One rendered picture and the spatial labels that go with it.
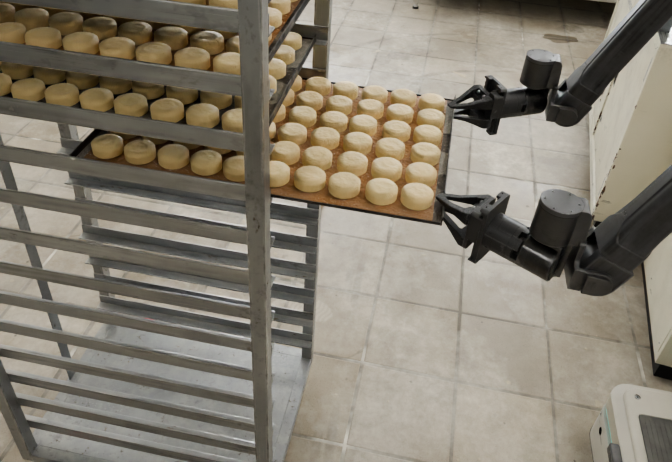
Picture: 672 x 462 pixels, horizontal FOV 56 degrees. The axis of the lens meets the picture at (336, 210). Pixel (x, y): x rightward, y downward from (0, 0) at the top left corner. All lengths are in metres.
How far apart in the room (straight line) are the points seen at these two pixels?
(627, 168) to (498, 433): 1.15
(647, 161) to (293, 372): 1.52
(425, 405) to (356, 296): 0.49
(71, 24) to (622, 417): 1.56
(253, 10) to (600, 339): 1.86
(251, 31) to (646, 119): 1.91
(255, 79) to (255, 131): 0.08
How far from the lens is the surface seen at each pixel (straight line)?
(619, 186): 2.66
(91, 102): 1.04
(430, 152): 1.08
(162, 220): 1.07
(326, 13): 1.26
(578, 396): 2.19
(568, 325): 2.39
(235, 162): 1.02
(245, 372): 1.29
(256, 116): 0.85
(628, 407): 1.88
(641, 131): 2.54
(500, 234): 0.93
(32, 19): 1.11
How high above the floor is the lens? 1.63
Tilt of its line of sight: 38 degrees down
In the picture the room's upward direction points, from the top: 4 degrees clockwise
